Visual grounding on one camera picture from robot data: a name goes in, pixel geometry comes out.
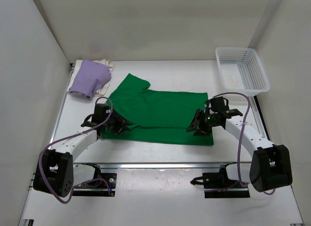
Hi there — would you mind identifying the cream white t-shirt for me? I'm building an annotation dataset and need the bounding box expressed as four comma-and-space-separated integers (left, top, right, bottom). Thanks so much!
69, 59, 111, 99

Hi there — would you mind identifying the green t-shirt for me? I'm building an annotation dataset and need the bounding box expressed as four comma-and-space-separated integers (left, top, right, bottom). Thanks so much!
102, 74, 214, 146

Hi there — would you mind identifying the purple t-shirt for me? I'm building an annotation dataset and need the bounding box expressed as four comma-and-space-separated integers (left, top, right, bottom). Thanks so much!
67, 58, 113, 100

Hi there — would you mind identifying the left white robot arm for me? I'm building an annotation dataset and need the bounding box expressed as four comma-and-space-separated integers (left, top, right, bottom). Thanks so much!
33, 103, 132, 198

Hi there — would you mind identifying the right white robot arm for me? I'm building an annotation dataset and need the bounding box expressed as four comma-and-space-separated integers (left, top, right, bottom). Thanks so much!
187, 96, 293, 194

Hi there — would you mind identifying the white plastic basket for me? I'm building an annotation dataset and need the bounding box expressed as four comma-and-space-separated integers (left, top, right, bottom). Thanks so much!
215, 47, 270, 96

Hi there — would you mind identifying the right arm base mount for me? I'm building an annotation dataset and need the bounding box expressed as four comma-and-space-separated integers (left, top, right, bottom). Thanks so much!
190, 164, 250, 199

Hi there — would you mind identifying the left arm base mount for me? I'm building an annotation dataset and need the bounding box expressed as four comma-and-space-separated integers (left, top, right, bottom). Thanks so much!
73, 163, 117, 197

